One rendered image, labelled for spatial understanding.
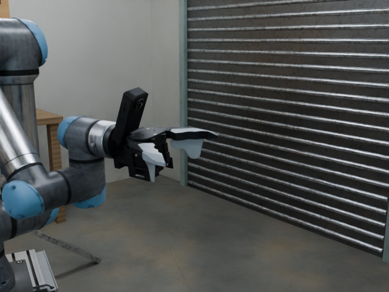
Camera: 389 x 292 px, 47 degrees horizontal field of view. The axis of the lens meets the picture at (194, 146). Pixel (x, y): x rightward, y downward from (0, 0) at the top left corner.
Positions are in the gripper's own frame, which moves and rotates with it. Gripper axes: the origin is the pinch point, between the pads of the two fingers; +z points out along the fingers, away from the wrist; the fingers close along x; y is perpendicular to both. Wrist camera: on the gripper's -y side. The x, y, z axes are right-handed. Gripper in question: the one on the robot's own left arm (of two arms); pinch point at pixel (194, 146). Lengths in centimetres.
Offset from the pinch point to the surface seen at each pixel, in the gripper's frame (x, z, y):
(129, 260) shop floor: -108, -151, 140
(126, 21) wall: -255, -279, 2
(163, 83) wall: -272, -254, 64
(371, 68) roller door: -231, -40, 32
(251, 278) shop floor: -136, -76, 144
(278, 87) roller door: -243, -111, 52
